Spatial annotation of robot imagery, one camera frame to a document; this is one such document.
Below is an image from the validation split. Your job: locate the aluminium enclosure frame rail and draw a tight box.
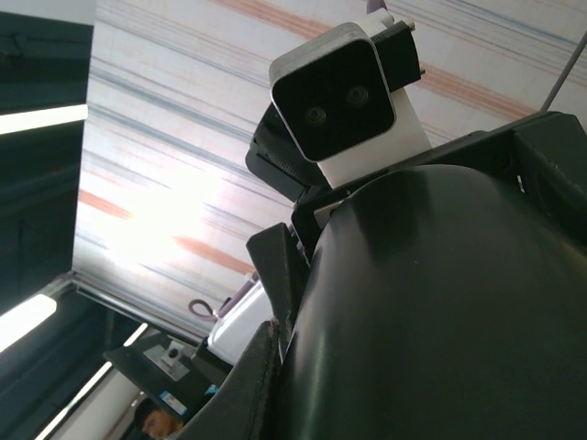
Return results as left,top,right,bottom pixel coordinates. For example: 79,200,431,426
68,269,207,344

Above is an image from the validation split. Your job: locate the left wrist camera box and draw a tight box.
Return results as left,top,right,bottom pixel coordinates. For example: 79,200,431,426
268,13,435,190

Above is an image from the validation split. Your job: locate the ceiling light strip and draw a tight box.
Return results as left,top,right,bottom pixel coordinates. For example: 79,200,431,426
0,104,89,136
0,292,59,354
34,360,114,440

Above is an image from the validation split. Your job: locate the white overhead camera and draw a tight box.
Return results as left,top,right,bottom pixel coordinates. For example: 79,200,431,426
159,337,188,380

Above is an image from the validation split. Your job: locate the person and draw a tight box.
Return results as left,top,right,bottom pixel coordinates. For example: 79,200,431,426
133,396,184,439

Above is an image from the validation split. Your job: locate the grey wire dish rack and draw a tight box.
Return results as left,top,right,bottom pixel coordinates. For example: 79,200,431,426
539,34,587,114

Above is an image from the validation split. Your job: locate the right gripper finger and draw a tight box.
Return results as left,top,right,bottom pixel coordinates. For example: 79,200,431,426
181,320,285,440

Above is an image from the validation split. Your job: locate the black overhead mount plate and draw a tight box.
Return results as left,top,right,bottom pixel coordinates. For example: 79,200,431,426
103,332,221,418

